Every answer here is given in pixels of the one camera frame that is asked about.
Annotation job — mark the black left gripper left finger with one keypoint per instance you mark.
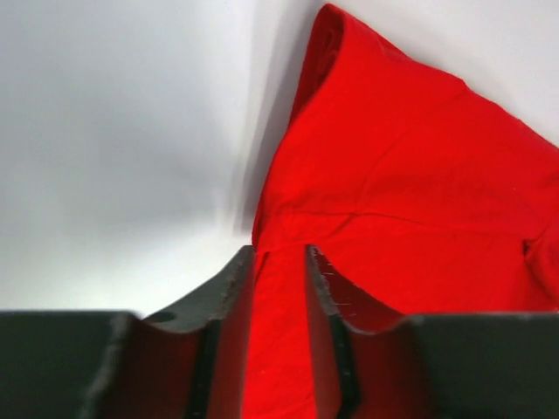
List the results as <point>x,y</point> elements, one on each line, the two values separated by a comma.
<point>184,361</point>

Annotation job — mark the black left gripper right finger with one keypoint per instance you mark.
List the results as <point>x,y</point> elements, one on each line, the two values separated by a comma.
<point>370,361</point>

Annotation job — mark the red t shirt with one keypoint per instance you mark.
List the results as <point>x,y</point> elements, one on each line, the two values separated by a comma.
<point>428,196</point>

